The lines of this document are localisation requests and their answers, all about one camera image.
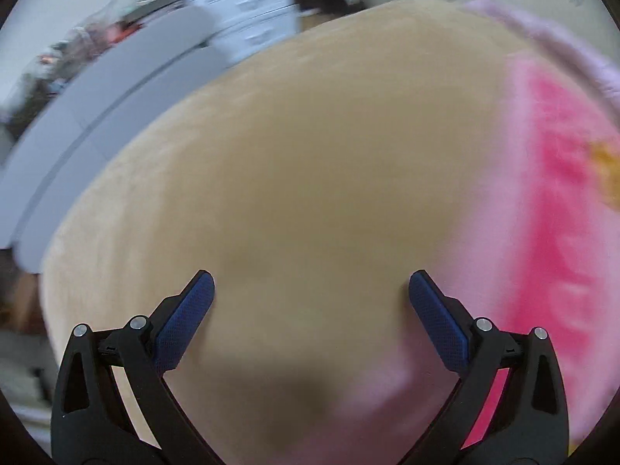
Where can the white drawer cabinet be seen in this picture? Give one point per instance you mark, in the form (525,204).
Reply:
(242,5)

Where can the pink quilt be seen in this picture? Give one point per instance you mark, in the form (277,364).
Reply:
(581,53)

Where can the pink cartoon printed blanket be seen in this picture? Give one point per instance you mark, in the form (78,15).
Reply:
(557,203)

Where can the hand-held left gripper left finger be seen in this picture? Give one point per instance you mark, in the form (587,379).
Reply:
(186,322)

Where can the light grey table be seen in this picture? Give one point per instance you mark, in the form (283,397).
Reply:
(97,106)

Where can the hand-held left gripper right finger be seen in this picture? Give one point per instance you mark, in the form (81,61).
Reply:
(438,324)

